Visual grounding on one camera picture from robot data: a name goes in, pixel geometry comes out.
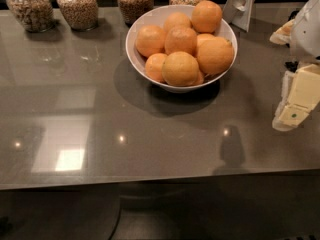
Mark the glass jar of grains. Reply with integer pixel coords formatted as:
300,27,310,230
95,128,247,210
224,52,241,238
57,0,98,31

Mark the glass jar of nuts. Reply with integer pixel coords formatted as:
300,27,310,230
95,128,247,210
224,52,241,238
6,0,54,33

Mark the large orange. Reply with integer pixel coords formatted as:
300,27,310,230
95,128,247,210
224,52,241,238
162,51,199,87
196,37,235,75

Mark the small orange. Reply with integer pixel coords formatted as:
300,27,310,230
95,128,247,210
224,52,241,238
197,33,215,47
145,53,167,83

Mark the small orange behind right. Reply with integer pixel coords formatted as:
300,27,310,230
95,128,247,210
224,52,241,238
197,33,215,47

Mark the top right orange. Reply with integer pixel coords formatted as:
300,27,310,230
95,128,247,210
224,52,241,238
191,0,222,33

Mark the centre orange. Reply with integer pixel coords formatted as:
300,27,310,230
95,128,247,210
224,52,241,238
165,26,197,55

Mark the top middle orange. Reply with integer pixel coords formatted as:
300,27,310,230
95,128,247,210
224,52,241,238
163,12,192,32

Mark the glass jar of brown beans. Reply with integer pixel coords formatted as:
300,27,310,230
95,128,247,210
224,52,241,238
117,0,154,25

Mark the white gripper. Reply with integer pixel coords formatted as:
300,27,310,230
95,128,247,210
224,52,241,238
269,0,320,131

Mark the white ceramic bowl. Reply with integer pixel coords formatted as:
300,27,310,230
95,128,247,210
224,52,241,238
125,5,238,93

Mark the front left small orange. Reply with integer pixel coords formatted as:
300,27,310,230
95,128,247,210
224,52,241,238
145,53,167,83

